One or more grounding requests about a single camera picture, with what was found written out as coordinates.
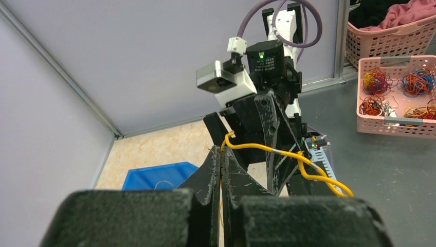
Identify white cable duct strip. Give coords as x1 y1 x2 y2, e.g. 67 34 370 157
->
305 132 337 196

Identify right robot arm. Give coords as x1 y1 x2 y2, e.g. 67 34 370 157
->
196 3 314 195

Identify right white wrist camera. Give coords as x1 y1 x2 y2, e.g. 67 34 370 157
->
195 37 257 108

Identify pink cloth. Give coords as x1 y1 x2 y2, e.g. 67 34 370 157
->
360 0 435 31

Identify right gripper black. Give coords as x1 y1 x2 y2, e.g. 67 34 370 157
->
203 81 311 196

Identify pink laundry basket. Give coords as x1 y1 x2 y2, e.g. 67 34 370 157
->
345 16 435 68

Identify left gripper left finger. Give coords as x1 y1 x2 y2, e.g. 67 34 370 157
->
40 146 221 246

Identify blue three-compartment bin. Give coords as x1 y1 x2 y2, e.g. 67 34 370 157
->
122 162 198 190

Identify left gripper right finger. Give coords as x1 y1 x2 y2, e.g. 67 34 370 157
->
221 147 392 246

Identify pink basket of cable bundles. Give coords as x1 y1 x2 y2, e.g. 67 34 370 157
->
356 55 435 139

